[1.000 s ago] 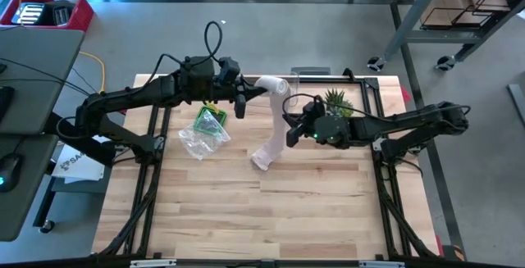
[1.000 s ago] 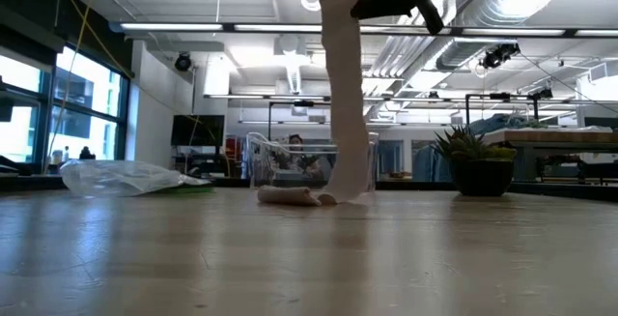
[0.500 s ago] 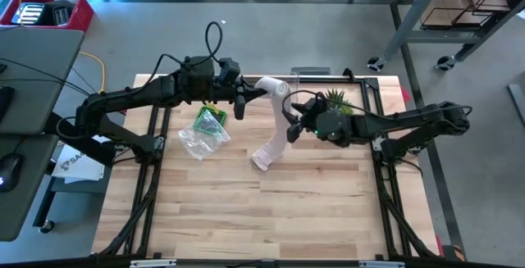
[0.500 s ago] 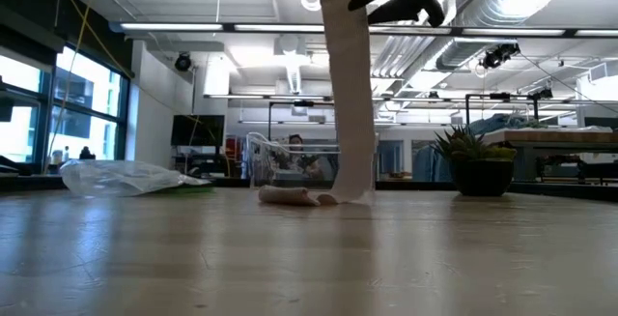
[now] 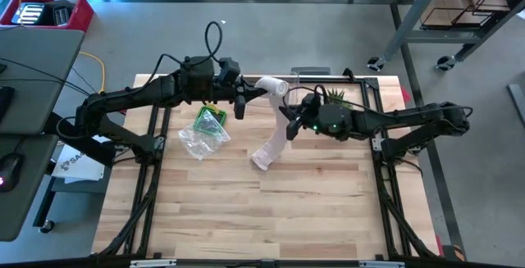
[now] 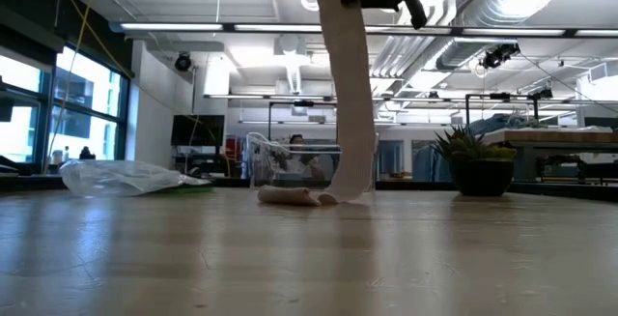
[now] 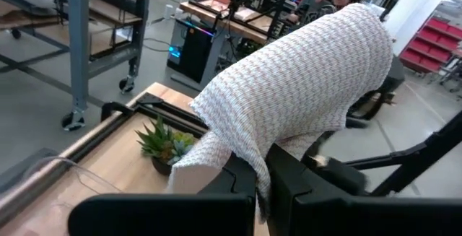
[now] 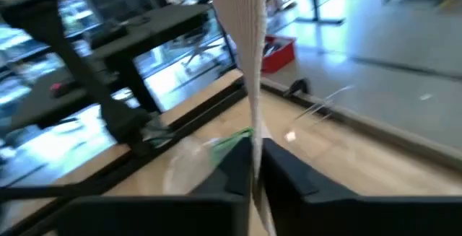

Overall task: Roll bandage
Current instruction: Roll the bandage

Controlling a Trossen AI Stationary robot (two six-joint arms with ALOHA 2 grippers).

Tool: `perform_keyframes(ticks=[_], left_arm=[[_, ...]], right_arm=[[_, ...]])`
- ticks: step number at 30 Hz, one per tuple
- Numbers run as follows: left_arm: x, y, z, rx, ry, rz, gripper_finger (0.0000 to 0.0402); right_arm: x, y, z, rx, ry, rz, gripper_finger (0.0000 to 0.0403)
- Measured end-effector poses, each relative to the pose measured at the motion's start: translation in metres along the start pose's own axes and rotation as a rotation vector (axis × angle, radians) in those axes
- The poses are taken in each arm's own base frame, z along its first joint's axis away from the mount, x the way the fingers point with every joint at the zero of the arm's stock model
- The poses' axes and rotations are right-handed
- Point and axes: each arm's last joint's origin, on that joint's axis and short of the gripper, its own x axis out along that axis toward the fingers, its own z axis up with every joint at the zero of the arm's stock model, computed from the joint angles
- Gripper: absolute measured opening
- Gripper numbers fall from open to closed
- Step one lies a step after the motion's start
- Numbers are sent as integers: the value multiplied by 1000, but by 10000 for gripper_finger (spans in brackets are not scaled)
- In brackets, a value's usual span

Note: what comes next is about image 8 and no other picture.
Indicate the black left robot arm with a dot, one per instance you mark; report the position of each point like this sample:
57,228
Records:
83,73

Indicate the black frame clamp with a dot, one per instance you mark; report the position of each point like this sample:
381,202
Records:
301,86

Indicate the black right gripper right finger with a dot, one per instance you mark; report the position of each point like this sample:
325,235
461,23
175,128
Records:
343,214

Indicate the red plastic crate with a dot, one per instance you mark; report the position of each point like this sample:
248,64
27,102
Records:
281,59

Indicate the white elastic bandage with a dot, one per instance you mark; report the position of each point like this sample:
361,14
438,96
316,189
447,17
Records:
242,30

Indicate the large grey desk panel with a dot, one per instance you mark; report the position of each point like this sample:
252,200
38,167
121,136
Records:
162,23

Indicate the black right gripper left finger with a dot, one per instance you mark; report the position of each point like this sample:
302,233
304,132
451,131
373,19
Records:
180,214

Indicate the clear plastic container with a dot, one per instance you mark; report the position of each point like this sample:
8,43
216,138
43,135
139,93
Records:
314,109

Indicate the clear plastic bag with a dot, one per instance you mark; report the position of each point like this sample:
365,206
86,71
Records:
187,167

